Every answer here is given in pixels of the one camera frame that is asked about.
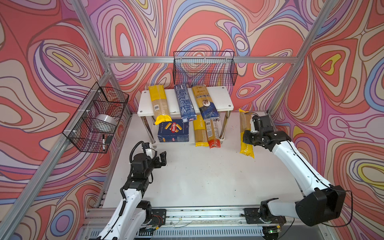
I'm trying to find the blue Barilla pasta box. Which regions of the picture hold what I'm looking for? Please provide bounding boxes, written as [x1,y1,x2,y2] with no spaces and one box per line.
[158,119,189,143]

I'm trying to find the blue spaghetti box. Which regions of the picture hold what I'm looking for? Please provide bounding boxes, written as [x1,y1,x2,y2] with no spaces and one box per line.
[174,84,197,123]

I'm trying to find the red spaghetti bag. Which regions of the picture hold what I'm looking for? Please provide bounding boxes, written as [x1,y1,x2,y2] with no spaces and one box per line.
[205,120,221,149]

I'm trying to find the dark blue spaghetti bag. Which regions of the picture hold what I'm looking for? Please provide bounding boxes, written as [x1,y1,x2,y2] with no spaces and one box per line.
[192,85,220,121]

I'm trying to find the yellow spaghetti bag long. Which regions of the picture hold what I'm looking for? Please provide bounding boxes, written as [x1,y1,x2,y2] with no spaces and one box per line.
[149,85,172,125]

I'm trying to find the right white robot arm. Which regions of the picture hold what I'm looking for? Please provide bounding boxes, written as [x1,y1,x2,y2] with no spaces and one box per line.
[243,113,347,227]

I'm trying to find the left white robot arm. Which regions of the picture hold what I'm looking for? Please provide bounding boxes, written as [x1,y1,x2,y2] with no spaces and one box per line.
[96,149,167,240]

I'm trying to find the white shelf with metal legs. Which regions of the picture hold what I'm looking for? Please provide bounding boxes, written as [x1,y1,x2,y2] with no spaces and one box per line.
[136,86,235,145]

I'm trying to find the black marker pen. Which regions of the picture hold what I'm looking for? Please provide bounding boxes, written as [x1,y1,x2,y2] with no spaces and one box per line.
[102,134,106,152]

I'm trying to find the silver tape roll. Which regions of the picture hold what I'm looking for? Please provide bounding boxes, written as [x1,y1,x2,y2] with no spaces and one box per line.
[96,114,118,126]

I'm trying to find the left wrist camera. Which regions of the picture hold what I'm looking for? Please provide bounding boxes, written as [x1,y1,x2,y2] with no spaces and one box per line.
[142,143,156,159]

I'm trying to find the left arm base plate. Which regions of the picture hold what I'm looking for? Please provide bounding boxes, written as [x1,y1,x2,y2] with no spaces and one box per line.
[142,209,167,228]

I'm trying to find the black wire basket left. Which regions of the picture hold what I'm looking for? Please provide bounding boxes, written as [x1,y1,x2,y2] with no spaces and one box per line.
[63,83,129,154]

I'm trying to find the black wire basket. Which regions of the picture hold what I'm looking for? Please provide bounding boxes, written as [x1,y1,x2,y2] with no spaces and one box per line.
[63,83,129,154]
[173,50,238,87]

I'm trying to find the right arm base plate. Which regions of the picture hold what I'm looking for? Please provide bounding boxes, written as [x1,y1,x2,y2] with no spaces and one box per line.
[241,208,287,226]

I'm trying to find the black wire basket back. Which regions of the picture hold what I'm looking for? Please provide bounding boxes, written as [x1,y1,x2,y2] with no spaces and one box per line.
[173,50,238,87]

